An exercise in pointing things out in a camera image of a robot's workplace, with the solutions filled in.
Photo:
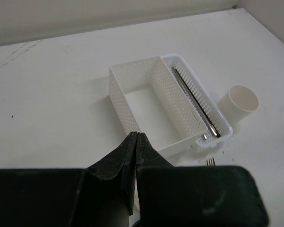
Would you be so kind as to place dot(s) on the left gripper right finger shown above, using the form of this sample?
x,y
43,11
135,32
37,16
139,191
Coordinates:
x,y
146,155

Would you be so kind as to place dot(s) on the white square box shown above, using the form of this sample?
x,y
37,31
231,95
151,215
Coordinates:
x,y
147,98

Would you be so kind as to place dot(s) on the cream paper cup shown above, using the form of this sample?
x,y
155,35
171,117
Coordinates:
x,y
238,102

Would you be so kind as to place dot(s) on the gold fork black handle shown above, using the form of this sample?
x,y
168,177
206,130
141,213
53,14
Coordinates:
x,y
210,162

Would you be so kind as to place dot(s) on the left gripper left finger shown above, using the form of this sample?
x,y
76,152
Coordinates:
x,y
114,174

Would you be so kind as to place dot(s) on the white perforated basket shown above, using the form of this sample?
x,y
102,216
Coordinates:
x,y
206,101

